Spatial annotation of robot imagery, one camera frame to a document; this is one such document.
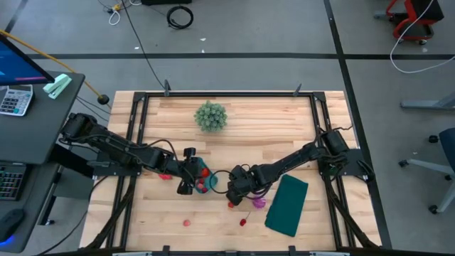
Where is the teal tupperware container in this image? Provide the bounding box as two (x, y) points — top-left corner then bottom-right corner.
(193, 157), (219, 195)

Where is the yellow cable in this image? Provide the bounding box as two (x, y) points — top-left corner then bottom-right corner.
(0, 28), (112, 109)

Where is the black computer mouse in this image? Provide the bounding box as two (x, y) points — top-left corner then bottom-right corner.
(0, 208), (27, 244)

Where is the grey table foot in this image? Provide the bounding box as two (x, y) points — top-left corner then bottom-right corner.
(400, 92), (455, 111)

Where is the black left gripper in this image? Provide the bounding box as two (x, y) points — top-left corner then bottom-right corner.
(175, 146), (205, 196)

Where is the black aluminium table frame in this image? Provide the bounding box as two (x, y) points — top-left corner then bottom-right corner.
(85, 90), (383, 256)

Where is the mint green stapler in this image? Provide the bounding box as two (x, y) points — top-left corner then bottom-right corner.
(43, 73), (73, 100)

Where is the grey calculator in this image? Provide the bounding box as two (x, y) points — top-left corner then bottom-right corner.
(0, 84), (34, 117)

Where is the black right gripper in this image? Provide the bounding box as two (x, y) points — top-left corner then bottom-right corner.
(225, 164), (257, 208)

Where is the long white cable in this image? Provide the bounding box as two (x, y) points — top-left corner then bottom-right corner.
(389, 0), (455, 75)

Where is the long black floor cable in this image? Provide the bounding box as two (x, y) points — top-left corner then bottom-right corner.
(119, 0), (168, 90)

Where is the red and black cart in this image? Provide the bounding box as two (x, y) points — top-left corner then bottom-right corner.
(373, 0), (445, 46)

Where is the dark grey desk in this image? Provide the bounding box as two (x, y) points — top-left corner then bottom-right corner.
(0, 70), (86, 166)

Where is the green artificial plant ball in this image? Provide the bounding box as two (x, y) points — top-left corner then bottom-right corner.
(193, 100), (228, 134)

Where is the dark green cloth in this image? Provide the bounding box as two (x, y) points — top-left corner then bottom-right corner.
(264, 174), (309, 238)

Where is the coiled black cable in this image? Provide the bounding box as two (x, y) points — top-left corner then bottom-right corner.
(166, 4), (196, 31)

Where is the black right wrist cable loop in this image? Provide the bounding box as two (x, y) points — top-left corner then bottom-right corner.
(208, 169), (234, 196)

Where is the backlit keyboard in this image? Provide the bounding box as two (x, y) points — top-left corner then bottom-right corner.
(0, 164), (28, 202)

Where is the short white cable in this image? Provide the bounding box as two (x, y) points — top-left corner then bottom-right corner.
(107, 7), (122, 27)

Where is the computer monitor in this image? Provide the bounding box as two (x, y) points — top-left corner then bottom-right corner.
(0, 34), (55, 87)

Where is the blue office chair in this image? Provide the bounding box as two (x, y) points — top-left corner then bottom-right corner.
(397, 127), (455, 215)

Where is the grey flat box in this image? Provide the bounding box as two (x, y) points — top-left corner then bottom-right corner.
(53, 174), (95, 201)

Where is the black cable under desk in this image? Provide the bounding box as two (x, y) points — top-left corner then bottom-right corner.
(35, 176), (109, 256)

